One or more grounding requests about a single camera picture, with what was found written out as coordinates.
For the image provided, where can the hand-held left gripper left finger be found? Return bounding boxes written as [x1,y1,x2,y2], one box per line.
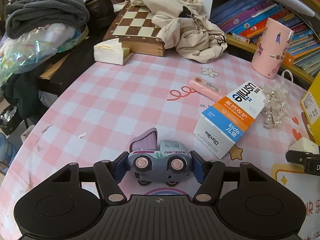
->
[50,151,129,203]

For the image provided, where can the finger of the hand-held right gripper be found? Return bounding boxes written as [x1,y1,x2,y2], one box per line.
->
[286,149,313,167]

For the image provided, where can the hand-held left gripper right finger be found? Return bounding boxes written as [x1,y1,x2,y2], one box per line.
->
[190,150,272,203]

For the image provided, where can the white charger plug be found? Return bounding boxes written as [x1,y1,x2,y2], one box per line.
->
[289,137,320,155]

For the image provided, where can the grey toy truck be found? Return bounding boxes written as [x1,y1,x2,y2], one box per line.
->
[126,128,192,187]

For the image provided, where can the pearl hair accessory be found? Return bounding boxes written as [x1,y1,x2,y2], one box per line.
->
[261,84,290,129]

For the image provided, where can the white orange toothpaste box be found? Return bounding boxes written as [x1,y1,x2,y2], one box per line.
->
[193,82,266,160]

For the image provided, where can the yellow cardboard box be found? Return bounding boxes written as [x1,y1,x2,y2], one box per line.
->
[300,72,320,143]

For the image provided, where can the pink tube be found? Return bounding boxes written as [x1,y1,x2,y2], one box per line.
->
[188,77,222,100]

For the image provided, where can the pink checked table mat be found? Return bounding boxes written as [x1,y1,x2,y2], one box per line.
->
[0,52,320,240]

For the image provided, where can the small orange white box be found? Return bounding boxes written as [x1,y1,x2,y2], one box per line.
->
[282,52,297,67]

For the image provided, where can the pink stickered cylinder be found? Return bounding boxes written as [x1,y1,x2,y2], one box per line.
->
[251,17,294,79]

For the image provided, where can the torn white paper box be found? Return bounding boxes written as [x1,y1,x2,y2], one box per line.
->
[93,39,130,66]

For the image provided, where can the blue plastic pack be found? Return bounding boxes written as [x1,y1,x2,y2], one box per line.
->
[0,132,19,178]

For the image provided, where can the black cloth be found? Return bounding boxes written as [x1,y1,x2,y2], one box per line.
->
[1,71,44,120]

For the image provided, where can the beige printed cloth bag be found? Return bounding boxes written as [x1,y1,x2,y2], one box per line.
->
[131,0,228,64]

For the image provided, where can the wooden chessboard box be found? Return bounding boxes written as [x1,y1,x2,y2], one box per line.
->
[102,0,167,57]

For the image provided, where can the row of leaning children's books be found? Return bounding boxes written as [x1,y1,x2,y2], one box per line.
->
[210,0,320,78]

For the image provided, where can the iridescent plastic wrap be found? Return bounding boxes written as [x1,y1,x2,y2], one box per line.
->
[0,25,83,74]

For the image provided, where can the white fluffy toy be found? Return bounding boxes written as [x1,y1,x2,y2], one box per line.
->
[32,22,77,43]

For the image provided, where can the dark brown bag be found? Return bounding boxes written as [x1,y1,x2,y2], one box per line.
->
[84,0,115,29]

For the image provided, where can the grey folded cloth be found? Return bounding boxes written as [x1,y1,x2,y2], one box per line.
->
[4,0,90,39]

